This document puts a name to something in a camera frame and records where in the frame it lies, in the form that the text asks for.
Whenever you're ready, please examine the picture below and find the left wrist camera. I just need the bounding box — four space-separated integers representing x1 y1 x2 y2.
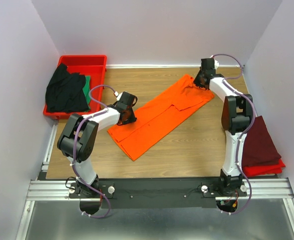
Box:
114 91 123 101

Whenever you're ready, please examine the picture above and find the black t-shirt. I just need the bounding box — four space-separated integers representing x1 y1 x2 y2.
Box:
45 63 90 113

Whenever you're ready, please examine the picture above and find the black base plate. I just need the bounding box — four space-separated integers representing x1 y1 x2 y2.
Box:
65 177 249 213

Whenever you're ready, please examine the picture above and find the folded red t-shirt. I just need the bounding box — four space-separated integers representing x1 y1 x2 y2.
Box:
242 159 285 177

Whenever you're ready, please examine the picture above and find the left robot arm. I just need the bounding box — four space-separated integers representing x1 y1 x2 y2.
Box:
57 91 138 198

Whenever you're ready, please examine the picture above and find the orange t-shirt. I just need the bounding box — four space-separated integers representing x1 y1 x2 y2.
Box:
108 74 214 161

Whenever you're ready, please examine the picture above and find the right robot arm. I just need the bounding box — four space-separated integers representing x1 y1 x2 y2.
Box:
193 56 255 195

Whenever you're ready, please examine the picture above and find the aluminium frame rail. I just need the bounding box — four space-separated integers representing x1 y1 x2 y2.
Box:
16 64 294 240

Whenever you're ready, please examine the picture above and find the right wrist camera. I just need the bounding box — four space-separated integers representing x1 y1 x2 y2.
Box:
213 58 219 70

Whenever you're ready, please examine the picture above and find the green t-shirt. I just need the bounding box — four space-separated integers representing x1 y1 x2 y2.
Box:
83 75 91 105

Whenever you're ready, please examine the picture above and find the folded maroon t-shirt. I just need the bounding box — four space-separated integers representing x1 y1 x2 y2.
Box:
242 116 281 167

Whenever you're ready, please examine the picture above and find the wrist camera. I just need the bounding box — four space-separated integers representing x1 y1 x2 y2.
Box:
114 91 123 101
213 58 219 70

